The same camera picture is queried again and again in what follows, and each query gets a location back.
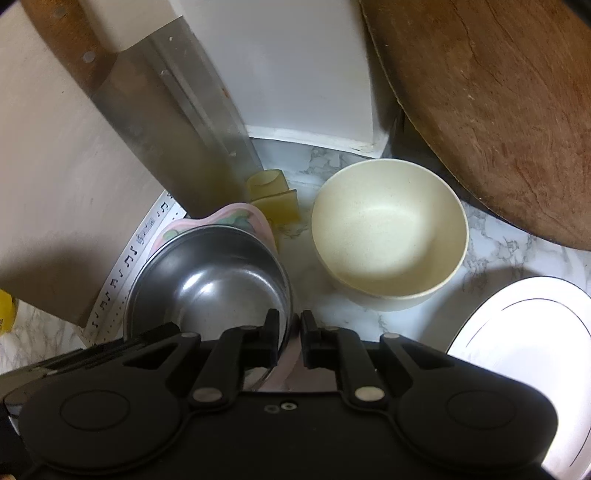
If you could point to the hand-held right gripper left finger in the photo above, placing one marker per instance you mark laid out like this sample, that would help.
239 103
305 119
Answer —
270 339

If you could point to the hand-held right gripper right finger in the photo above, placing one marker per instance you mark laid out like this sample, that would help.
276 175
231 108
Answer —
310 339

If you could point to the cream bowl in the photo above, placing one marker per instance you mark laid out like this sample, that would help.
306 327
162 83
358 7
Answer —
392 230

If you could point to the large white plate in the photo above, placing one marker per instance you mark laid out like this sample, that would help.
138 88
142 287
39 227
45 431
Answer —
531 350

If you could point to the pink printed plate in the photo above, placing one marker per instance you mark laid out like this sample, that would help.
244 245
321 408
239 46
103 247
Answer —
240 216

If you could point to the steel cleaver blade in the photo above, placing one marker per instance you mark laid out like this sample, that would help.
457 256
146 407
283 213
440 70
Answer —
161 115

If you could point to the yellow packet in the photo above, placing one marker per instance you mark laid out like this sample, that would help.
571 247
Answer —
7 311

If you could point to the round wooden cutting board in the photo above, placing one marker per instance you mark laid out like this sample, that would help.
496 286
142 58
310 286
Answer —
485 92

